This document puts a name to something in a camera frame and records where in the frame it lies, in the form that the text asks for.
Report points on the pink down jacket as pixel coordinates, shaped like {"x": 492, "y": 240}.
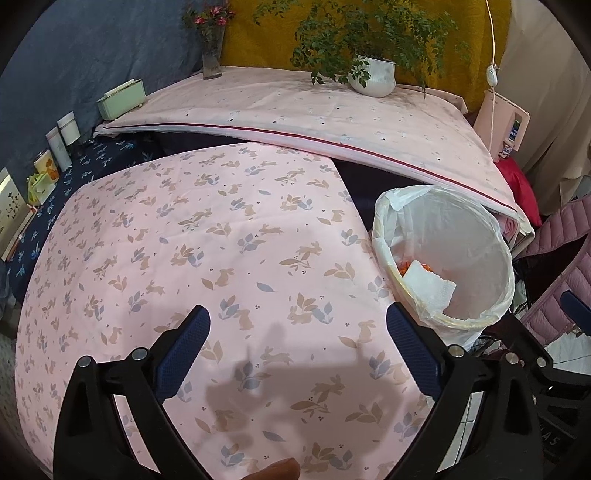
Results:
{"x": 568, "y": 258}

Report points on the green plant in white pot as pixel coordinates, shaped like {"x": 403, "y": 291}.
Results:
{"x": 376, "y": 76}

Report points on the white paper tissue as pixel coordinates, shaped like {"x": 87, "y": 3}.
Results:
{"x": 427, "y": 288}

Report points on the green tissue pack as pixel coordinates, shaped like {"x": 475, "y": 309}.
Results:
{"x": 40, "y": 189}

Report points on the blue-grey wall cloth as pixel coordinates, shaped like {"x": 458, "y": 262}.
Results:
{"x": 92, "y": 55}

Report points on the small printed tin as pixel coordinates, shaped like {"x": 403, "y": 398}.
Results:
{"x": 46, "y": 166}

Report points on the navy floral cloth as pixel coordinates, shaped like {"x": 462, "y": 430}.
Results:
{"x": 92, "y": 166}

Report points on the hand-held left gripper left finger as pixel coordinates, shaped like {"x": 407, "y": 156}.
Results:
{"x": 182, "y": 350}

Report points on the pale green box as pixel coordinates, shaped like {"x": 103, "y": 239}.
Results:
{"x": 121, "y": 101}

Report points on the pink rabbit print tablecloth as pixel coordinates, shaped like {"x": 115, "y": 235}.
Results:
{"x": 207, "y": 258}

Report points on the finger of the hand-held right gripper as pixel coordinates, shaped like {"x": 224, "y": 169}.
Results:
{"x": 577, "y": 311}

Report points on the pale pink padded mat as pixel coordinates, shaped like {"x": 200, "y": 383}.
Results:
{"x": 300, "y": 115}

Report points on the white lined trash bin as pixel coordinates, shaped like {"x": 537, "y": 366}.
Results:
{"x": 466, "y": 249}

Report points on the beige curtain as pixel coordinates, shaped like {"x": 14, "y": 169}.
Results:
{"x": 554, "y": 92}

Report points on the glass vase with red flowers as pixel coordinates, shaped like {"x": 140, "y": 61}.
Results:
{"x": 212, "y": 55}

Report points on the red cloth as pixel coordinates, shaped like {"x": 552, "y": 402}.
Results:
{"x": 519, "y": 189}

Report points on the pink appliance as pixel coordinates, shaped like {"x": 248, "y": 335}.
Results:
{"x": 496, "y": 120}

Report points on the white desk calendar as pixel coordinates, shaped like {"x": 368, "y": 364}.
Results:
{"x": 11, "y": 212}

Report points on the short white canister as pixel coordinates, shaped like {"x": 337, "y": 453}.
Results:
{"x": 69, "y": 130}

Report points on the white cylindrical cups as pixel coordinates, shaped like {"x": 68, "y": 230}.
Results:
{"x": 59, "y": 150}

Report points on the mustard yellow wall cloth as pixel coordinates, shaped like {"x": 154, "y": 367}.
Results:
{"x": 258, "y": 41}

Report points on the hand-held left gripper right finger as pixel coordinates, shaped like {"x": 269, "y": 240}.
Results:
{"x": 413, "y": 350}

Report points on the crinkled orange plastic wrapper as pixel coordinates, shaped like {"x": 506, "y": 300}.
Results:
{"x": 408, "y": 268}

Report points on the person's left hand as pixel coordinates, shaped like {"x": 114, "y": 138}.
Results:
{"x": 274, "y": 470}

